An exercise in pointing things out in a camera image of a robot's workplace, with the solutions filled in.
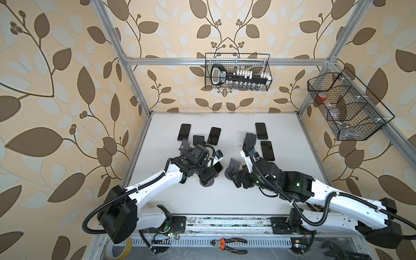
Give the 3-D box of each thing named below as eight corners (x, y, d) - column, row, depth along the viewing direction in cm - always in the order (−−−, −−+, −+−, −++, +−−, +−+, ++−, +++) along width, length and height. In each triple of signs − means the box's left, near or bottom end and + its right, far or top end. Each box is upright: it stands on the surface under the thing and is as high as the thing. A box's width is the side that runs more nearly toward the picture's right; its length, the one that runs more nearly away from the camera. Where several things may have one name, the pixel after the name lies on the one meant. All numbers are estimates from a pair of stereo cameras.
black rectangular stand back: (242, 150, 102) (245, 140, 94) (244, 141, 106) (246, 132, 98) (253, 152, 101) (256, 143, 93) (254, 143, 105) (257, 134, 97)
